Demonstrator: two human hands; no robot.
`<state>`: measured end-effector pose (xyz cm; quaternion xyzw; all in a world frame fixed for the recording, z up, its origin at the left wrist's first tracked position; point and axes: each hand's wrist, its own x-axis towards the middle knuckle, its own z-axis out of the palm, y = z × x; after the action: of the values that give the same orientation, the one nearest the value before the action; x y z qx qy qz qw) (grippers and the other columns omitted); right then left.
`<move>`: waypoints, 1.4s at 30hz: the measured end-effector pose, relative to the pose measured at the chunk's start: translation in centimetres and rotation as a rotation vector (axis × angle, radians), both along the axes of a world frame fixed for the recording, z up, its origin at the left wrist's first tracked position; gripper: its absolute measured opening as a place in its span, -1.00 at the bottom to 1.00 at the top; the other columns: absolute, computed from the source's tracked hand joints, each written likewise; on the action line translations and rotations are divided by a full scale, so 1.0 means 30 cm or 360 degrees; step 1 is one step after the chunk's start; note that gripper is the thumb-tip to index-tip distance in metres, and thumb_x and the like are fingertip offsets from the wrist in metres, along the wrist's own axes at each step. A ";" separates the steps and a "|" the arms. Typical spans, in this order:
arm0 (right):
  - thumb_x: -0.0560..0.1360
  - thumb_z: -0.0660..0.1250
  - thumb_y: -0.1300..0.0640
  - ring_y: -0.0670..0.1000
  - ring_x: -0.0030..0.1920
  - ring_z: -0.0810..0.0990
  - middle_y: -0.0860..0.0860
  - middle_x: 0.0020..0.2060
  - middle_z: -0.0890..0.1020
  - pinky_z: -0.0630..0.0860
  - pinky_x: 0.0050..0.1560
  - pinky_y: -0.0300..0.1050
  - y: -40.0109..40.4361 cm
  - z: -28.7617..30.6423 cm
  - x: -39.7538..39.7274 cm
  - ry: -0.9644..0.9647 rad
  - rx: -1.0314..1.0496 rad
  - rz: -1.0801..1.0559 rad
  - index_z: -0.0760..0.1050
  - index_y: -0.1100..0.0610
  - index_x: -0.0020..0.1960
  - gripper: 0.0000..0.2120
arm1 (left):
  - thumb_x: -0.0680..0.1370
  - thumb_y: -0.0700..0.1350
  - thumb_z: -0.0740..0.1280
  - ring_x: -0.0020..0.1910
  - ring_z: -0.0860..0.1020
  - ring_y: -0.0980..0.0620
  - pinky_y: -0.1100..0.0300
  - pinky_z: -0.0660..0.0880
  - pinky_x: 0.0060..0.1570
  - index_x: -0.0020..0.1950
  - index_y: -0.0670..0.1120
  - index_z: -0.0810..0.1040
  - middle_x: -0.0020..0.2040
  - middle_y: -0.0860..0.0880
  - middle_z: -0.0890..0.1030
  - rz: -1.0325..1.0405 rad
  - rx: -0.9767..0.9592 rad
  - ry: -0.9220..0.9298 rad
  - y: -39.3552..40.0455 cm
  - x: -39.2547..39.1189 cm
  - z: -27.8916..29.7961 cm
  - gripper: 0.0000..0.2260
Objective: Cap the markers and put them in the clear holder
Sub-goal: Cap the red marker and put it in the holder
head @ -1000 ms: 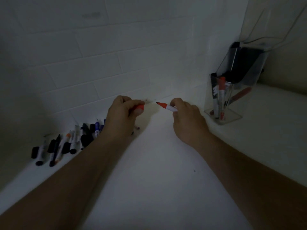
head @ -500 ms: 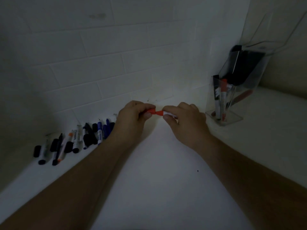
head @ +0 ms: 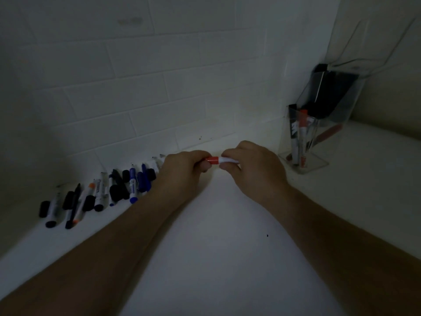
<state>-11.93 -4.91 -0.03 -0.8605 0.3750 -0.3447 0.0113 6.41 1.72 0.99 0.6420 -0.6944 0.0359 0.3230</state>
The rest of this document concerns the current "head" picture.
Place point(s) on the person's left hand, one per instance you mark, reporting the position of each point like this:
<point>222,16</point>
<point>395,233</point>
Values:
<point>179,171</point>

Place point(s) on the person's right hand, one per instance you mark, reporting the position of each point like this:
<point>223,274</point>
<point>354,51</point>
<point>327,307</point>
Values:
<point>259,174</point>

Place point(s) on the person's left thumb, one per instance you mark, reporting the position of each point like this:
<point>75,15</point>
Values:
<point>204,166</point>

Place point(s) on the person's right thumb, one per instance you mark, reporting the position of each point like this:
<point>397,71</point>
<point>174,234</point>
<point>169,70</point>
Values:
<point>228,166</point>

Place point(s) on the white marker with red cap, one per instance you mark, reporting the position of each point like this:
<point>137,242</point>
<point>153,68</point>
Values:
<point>213,160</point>

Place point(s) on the person's right forearm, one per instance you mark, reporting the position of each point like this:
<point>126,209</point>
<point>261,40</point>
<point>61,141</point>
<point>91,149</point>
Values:
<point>345,256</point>

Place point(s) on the person's left forearm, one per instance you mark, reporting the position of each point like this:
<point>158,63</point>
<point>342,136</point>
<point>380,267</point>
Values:
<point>88,256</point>

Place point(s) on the black capped marker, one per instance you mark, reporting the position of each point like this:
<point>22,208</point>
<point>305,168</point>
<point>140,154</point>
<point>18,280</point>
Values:
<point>293,143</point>

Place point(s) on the red capped marker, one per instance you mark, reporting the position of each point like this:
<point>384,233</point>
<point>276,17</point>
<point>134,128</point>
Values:
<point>303,128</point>

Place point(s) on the clear acrylic pen holder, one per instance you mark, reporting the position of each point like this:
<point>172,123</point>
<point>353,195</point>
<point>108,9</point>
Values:
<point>312,161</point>

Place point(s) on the row of assorted markers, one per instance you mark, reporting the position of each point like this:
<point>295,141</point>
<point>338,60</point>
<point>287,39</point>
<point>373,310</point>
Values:
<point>115,190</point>

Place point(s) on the red pen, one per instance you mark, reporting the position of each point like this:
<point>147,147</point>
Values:
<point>327,132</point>

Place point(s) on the black whiteboard eraser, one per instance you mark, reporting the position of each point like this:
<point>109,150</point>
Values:
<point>329,92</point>

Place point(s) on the clear acrylic document holder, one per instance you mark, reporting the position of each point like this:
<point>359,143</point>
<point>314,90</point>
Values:
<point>375,52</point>

